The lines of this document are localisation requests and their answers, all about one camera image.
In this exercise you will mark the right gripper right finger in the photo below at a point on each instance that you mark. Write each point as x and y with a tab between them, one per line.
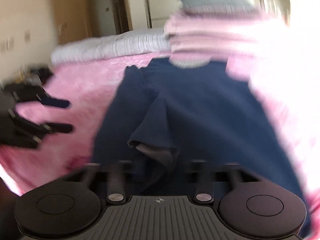
207	176

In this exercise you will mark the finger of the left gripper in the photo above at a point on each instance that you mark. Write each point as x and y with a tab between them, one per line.
54	127
54	102

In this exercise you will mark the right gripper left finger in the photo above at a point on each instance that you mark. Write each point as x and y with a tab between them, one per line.
109	181

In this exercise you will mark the navy blue shirt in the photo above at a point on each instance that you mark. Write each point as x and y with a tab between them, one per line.
161	118

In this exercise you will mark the pink floral blanket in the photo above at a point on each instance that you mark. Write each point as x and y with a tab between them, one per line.
289	94

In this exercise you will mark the wooden door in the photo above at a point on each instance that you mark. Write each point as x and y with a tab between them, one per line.
75	20

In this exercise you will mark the white quilted duvet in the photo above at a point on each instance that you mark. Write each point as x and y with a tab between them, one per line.
98	48

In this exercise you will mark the pink stacked pillows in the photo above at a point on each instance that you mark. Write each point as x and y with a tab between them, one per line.
244	37

